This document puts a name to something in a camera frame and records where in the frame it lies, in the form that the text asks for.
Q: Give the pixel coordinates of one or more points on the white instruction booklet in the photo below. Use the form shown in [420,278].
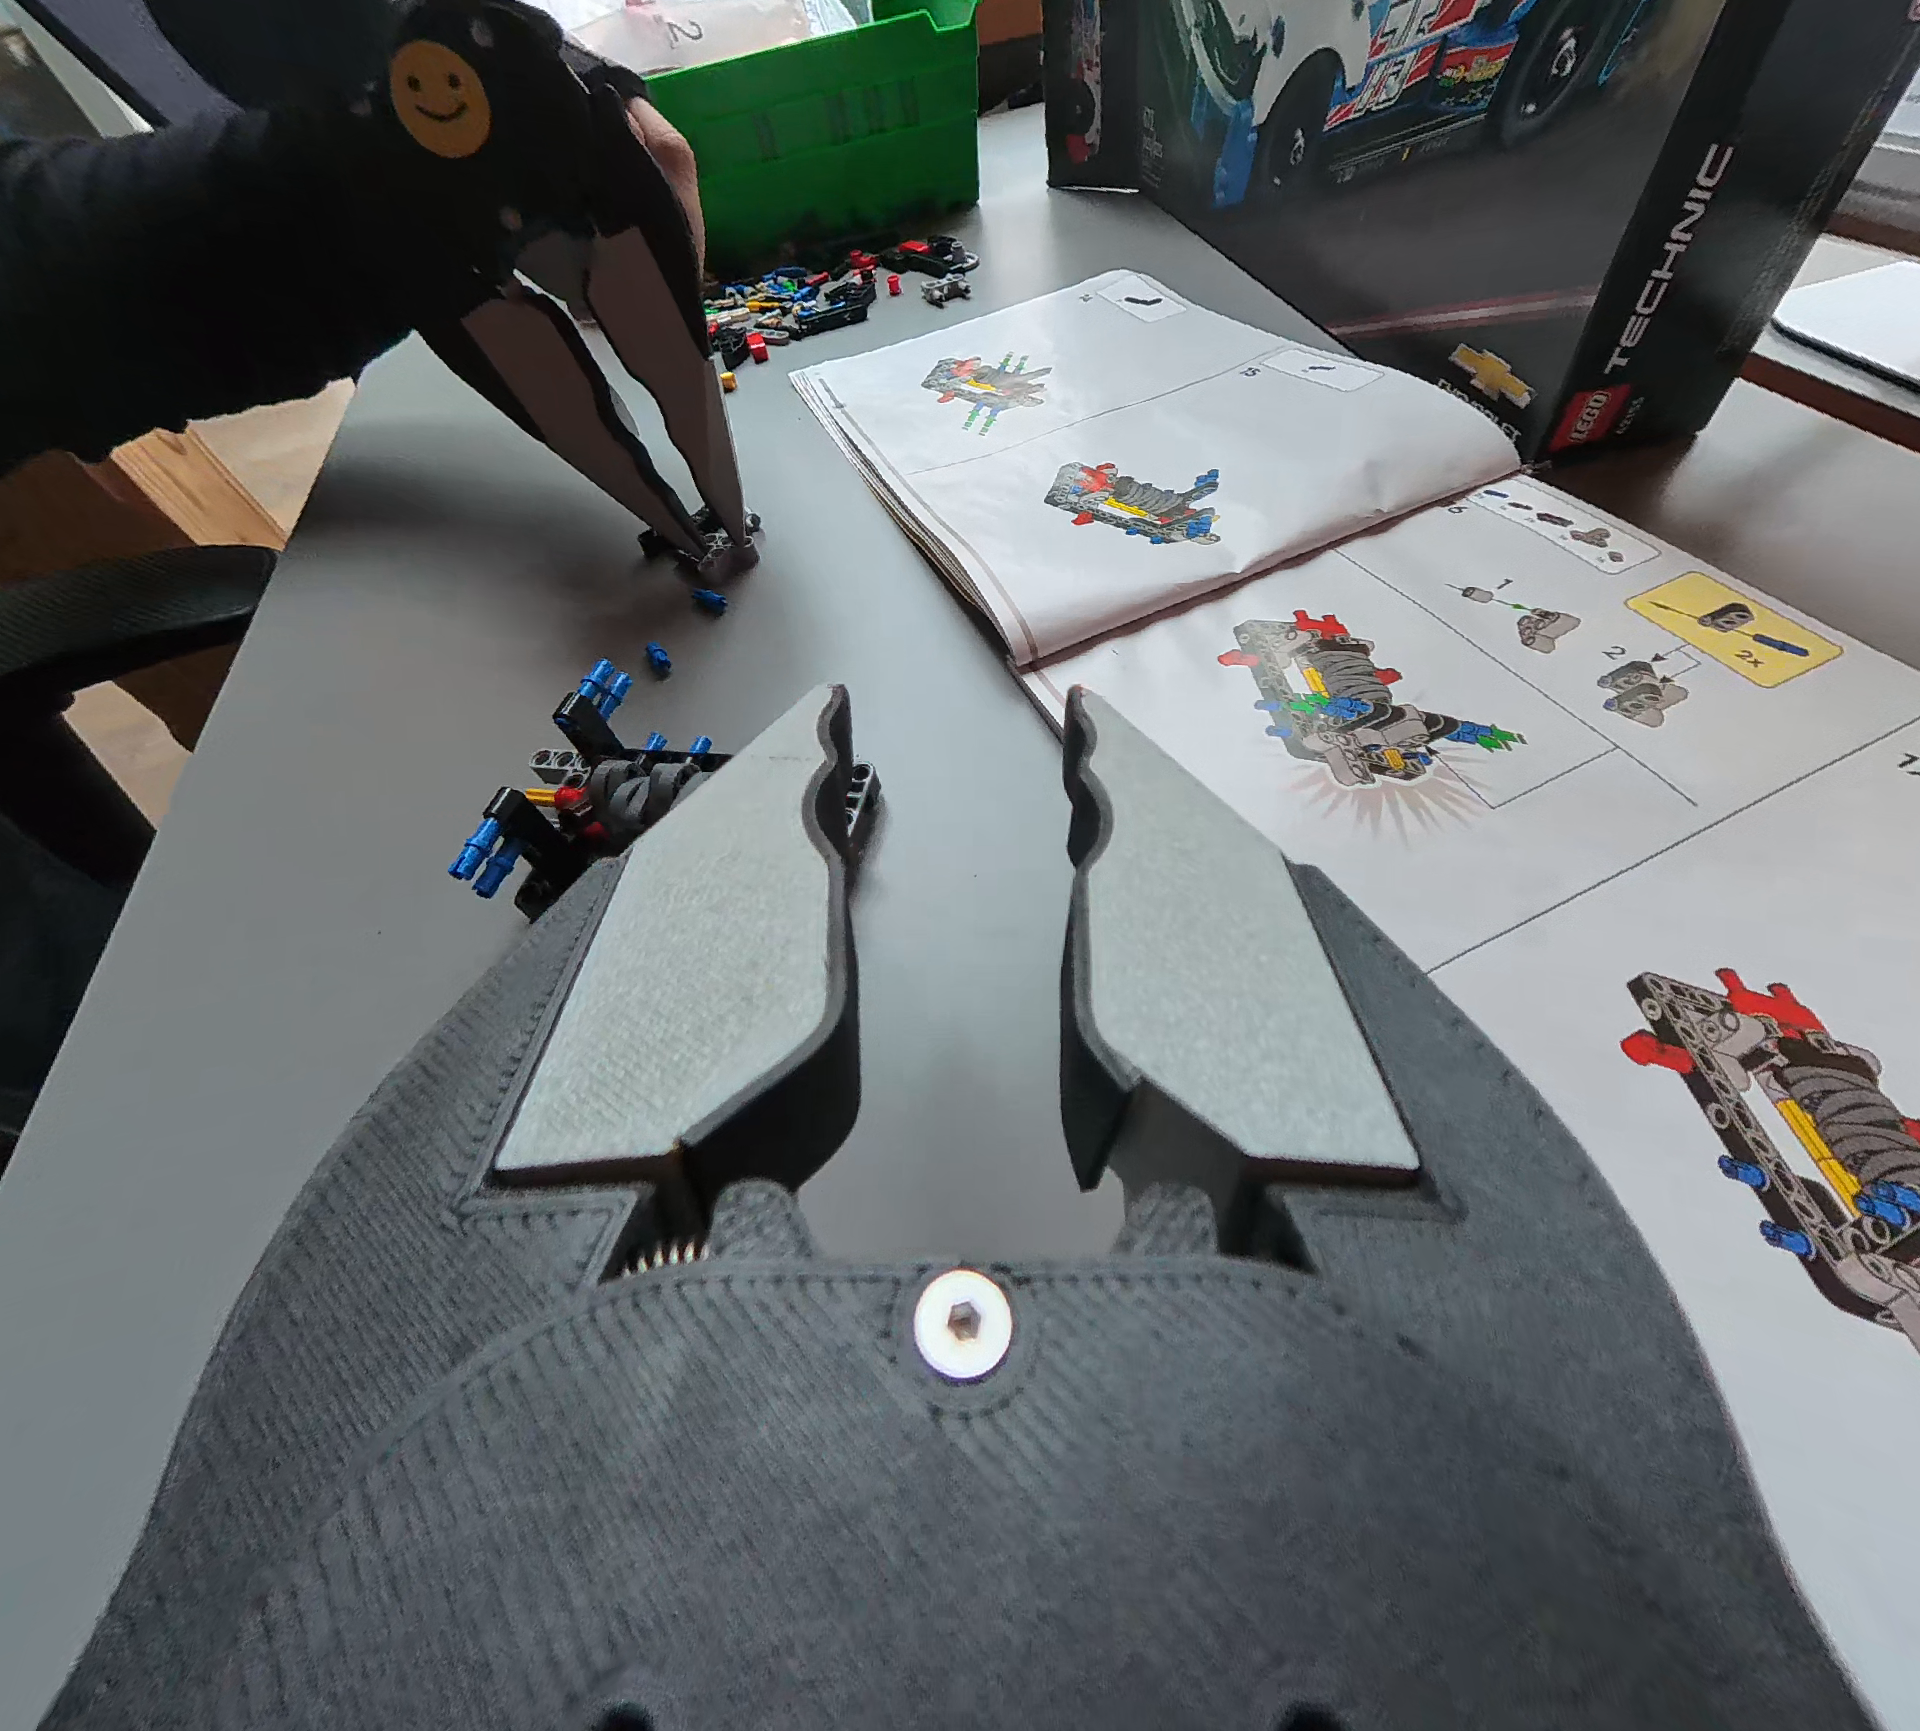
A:
[1170,440]

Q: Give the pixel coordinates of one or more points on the wooden desk leg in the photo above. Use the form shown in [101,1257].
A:
[224,470]

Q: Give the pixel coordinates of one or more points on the black office chair armrest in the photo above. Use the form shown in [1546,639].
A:
[134,605]

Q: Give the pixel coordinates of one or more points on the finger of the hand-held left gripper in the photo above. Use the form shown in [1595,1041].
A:
[660,380]
[540,380]

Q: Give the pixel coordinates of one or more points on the person's left hand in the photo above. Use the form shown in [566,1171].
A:
[673,186]

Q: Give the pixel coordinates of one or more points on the person's left forearm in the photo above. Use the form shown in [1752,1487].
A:
[181,260]

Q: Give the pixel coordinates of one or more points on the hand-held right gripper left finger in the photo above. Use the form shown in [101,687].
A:
[674,1011]

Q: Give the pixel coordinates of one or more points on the lego engine frame assembly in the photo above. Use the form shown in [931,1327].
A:
[601,785]

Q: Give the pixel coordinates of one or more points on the green plastic bin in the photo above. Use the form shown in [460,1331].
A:
[840,126]

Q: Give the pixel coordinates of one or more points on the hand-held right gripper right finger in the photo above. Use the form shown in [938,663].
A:
[1230,1011]

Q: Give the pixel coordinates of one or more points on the pile of loose lego pieces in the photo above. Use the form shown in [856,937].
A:
[810,306]

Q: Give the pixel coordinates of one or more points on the black race car printed box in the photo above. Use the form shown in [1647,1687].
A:
[1424,36]

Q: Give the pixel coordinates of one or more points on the white flat device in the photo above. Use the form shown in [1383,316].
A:
[1860,320]

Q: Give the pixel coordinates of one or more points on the black lego connector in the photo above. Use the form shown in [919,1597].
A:
[663,542]

